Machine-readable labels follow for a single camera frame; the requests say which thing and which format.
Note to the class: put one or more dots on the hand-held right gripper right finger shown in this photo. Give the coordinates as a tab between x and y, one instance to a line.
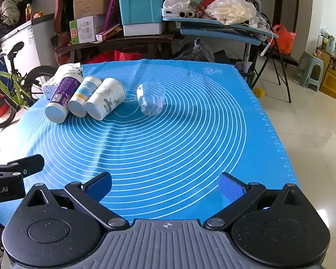
229	188

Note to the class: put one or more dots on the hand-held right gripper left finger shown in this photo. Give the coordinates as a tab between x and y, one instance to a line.
98	187

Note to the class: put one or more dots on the purple paper cup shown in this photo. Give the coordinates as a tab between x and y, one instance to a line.
62	95

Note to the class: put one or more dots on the blue and yellow paper cup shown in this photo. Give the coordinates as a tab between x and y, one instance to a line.
82	98

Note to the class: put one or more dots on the white printed paper cup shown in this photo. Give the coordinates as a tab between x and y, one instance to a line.
105	99

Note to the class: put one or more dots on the clear plastic cup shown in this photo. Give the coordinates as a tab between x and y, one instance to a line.
151	99

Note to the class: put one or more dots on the green bicycle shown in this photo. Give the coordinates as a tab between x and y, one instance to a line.
15	89

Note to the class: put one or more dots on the blue silicone baking mat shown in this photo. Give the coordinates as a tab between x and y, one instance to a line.
170	134

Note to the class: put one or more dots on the white tissue pack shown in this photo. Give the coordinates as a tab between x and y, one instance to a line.
49	86

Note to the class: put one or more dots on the yellow floor object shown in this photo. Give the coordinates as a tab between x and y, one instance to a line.
259	92

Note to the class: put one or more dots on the white chest freezer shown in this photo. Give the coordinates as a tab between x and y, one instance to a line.
22	44

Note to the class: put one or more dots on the red plastic bag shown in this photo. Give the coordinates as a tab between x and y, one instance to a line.
123	56

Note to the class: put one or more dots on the black folding chair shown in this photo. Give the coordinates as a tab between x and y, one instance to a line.
282	61

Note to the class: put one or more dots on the yellow bottle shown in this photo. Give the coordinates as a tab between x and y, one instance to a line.
28	12

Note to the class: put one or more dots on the green hanging cloth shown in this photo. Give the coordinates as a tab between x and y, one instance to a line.
12	5

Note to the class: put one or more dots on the green plastic stool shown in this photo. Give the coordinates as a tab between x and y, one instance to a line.
310	67

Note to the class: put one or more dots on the white and green carton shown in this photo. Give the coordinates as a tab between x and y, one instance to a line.
85	29

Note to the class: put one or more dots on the dark wooden table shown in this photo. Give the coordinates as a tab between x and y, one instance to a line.
123	40

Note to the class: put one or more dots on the orange plastic bag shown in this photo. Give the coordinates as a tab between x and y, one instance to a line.
285	39

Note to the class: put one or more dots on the blue study desk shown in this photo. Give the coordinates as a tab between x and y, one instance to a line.
218	28

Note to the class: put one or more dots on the white plastic box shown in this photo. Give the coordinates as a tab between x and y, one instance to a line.
144	29

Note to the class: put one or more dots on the pink plastic rack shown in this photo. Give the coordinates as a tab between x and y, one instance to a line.
112	14

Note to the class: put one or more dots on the green thermos jug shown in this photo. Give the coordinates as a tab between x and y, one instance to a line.
329	44

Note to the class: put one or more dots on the clear bag of yellowish items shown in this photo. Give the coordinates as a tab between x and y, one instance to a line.
232	10

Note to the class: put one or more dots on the white tray with rolls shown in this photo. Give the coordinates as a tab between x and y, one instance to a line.
182	13

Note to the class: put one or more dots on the red snack bag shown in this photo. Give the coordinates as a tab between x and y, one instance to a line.
210	2

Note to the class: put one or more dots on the teal plastic storage bin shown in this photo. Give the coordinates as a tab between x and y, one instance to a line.
141	5

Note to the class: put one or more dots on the white plastic bag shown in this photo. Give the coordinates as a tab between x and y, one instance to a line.
175	2

